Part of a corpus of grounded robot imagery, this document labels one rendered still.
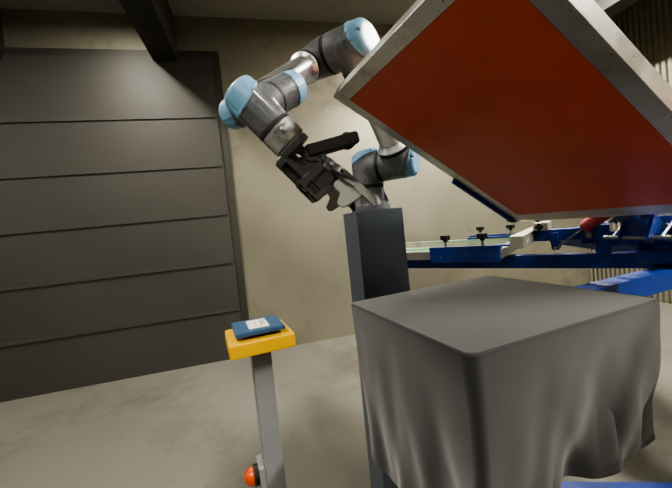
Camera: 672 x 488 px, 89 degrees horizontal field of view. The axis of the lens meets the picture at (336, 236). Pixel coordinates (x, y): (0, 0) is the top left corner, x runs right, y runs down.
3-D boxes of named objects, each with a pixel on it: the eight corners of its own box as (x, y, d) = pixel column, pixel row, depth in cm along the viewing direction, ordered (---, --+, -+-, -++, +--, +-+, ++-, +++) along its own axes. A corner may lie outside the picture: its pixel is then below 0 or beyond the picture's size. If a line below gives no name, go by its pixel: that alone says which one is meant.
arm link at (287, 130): (287, 122, 73) (291, 109, 65) (303, 138, 73) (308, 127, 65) (263, 146, 72) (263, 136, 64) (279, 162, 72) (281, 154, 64)
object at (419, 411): (495, 633, 52) (470, 356, 50) (364, 456, 94) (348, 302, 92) (510, 623, 53) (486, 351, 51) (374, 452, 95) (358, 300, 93)
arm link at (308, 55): (302, 43, 111) (204, 98, 79) (329, 30, 105) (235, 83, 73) (317, 78, 117) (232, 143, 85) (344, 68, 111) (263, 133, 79)
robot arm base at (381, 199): (347, 213, 138) (344, 189, 138) (382, 210, 142) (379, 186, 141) (358, 211, 124) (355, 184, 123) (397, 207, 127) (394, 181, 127)
